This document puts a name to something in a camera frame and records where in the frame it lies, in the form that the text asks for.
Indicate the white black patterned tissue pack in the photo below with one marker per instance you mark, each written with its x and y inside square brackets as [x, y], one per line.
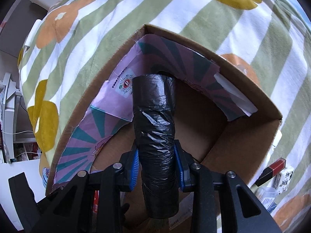
[283, 179]

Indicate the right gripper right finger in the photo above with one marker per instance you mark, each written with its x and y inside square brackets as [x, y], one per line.
[240, 209]

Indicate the black plastic bag roll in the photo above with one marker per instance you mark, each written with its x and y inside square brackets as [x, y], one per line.
[153, 111]

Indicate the white shelf unit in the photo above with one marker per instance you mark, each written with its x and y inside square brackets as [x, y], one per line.
[9, 110]

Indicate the striped floral blanket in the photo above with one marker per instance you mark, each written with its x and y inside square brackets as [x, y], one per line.
[242, 70]

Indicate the clear plastic swab box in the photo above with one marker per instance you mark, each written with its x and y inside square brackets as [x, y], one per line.
[266, 195]

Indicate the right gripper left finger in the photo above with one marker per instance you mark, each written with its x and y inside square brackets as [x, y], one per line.
[91, 202]

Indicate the open cardboard box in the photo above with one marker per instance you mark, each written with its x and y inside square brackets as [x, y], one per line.
[222, 118]

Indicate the red black lipstick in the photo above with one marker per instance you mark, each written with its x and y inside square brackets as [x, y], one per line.
[271, 171]

